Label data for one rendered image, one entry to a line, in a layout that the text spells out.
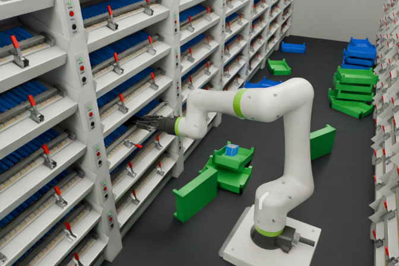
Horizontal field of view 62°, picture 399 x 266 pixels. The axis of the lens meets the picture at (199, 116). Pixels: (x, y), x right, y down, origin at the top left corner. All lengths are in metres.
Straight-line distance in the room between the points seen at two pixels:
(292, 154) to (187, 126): 0.47
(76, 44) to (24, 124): 0.32
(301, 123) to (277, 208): 0.33
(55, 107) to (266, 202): 0.84
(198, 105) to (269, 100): 0.41
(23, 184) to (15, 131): 0.19
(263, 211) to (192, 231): 0.68
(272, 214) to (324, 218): 0.81
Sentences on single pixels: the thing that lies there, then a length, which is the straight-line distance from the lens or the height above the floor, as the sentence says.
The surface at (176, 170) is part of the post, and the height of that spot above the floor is 0.07.
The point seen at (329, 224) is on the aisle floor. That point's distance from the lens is 2.10.
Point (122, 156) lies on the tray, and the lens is 1.61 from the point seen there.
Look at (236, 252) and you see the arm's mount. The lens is 1.45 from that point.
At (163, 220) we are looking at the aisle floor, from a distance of 2.00.
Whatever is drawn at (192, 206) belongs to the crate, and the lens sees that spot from 1.96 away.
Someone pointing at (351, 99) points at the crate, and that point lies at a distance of 3.40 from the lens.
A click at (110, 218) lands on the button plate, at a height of 0.27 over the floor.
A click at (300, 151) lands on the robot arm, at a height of 0.70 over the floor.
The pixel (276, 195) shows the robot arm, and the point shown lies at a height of 0.57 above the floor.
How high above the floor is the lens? 1.47
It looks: 30 degrees down
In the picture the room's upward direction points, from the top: straight up
